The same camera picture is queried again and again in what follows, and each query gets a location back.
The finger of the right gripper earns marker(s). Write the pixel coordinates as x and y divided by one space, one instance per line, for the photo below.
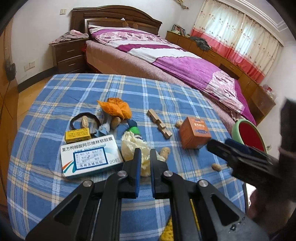
238 146
235 159

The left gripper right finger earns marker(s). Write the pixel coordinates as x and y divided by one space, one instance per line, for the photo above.
199 211

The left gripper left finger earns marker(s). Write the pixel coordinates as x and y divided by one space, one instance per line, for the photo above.
92 211

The yellow foam fruit net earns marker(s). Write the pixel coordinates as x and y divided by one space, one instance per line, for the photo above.
167 234

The cream plastic bag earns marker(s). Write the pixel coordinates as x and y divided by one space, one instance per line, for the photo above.
129 144

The person's right hand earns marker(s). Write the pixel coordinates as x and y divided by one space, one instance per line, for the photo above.
261 211

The red bucket green rim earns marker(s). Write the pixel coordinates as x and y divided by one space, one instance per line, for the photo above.
246 133

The peanut front centre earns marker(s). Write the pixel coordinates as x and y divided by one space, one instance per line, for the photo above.
216 167

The orange cardboard box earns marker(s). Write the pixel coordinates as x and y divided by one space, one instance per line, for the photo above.
194 133

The long wooden window cabinet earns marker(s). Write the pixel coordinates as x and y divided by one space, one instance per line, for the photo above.
259 102

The white teal medicine box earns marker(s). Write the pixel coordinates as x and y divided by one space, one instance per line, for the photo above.
90 156

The peanut behind orange box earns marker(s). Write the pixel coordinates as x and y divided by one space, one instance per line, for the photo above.
178 124

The peanut near gripper tips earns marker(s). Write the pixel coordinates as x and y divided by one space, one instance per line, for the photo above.
164 152

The small yellow box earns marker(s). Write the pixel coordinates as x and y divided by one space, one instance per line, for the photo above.
77 135

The light blue plastic wrapper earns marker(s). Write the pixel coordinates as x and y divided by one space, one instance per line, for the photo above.
104 128

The blue plaid blanket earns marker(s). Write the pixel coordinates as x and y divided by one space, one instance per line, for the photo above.
36 184

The peanut inside hair band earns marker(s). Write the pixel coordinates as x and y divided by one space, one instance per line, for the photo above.
84 122

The wooden block piece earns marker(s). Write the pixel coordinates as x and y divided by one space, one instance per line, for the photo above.
160 124

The green bottle cap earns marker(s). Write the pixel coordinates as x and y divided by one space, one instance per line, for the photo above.
133 128

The peanut beside blue wrapper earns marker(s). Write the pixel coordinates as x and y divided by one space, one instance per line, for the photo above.
116 120

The black hair band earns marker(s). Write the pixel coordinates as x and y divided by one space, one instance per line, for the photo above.
89 115

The red white curtain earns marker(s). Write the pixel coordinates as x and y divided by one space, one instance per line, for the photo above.
238 38

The dark clothes on cabinet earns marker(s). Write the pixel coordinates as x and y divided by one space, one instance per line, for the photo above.
201 43

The purple floral quilt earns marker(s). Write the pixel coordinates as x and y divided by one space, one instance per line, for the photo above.
189 68

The orange wooden wardrobe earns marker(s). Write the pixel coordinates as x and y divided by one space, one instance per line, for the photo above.
9 106

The books on cabinet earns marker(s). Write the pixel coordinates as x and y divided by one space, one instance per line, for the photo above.
178 30

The pink bed mattress sheet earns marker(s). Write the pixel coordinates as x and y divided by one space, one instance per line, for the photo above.
108 60

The dark wooden nightstand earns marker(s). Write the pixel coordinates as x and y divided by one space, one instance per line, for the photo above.
69 56

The pink cloth on nightstand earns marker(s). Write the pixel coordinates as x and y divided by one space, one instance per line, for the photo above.
69 36

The dark wooden bed headboard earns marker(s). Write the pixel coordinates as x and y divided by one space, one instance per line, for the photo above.
113 16

